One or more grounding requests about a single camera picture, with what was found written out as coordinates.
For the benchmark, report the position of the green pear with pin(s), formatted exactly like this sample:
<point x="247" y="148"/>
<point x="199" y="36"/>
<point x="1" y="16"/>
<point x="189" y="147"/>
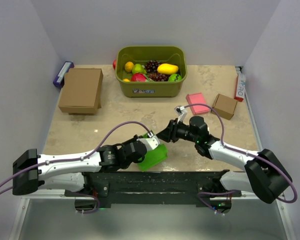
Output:
<point x="138" y="68"/>

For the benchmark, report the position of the large brown cardboard box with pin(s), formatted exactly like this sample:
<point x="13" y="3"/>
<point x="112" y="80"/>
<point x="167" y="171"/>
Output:
<point x="81" y="93"/>

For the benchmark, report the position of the yellow mango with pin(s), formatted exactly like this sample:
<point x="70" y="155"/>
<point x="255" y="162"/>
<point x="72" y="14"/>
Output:
<point x="167" y="69"/>

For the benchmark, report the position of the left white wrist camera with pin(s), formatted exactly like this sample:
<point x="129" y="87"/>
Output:
<point x="150" y="141"/>

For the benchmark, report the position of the dark grapes upper bunch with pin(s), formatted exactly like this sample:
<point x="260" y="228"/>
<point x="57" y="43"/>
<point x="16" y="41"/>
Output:
<point x="152" y="66"/>

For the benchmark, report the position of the pink box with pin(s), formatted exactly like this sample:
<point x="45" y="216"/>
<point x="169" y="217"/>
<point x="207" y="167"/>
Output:
<point x="195" y="99"/>

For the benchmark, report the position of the green round fruit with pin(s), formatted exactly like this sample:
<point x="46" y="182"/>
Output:
<point x="175" y="77"/>

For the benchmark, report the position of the small brown cardboard box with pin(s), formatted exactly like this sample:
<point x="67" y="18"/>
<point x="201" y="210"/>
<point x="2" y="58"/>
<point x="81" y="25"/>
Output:
<point x="224" y="106"/>

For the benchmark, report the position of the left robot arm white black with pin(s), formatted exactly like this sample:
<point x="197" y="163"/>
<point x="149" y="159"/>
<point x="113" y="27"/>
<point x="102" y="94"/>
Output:
<point x="32" y="171"/>

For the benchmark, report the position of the purple white box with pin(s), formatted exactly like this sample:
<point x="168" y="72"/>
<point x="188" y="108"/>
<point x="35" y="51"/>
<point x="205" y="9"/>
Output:
<point x="59" y="81"/>

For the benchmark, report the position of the red dragon fruit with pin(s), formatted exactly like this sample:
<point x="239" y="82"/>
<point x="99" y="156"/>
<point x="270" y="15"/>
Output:
<point x="139" y="77"/>

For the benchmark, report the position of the dark grapes lower bunch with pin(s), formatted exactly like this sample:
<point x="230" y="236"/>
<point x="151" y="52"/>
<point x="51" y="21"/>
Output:
<point x="158" y="77"/>

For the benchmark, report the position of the red white box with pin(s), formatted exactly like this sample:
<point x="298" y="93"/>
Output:
<point x="240" y="87"/>

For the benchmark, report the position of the dark grapes bunch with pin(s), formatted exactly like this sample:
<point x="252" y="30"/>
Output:
<point x="152" y="66"/>
<point x="158" y="77"/>

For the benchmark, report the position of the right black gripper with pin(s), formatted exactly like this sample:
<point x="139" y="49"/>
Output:
<point x="170" y="132"/>

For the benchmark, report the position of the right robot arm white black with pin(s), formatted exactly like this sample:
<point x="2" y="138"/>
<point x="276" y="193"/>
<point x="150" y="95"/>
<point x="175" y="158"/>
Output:
<point x="261" y="171"/>

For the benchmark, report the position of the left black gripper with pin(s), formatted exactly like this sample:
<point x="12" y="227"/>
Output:
<point x="133" y="140"/>

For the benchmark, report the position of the red fruit behind bin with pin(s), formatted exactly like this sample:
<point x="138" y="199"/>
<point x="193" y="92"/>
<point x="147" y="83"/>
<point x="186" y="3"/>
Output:
<point x="114" y="64"/>

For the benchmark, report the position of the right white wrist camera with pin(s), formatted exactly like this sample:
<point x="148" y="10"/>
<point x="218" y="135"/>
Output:
<point x="181" y="112"/>

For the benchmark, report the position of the olive green plastic bin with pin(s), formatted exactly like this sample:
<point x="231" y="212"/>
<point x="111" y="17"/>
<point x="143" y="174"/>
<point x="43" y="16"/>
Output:
<point x="141" y="54"/>

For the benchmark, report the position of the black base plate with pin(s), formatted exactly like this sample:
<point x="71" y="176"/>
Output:
<point x="154" y="188"/>

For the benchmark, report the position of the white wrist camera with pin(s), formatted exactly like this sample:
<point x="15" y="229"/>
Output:
<point x="181" y="112"/>
<point x="150" y="141"/>

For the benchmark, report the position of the green paper box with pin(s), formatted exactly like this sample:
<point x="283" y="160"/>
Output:
<point x="154" y="157"/>

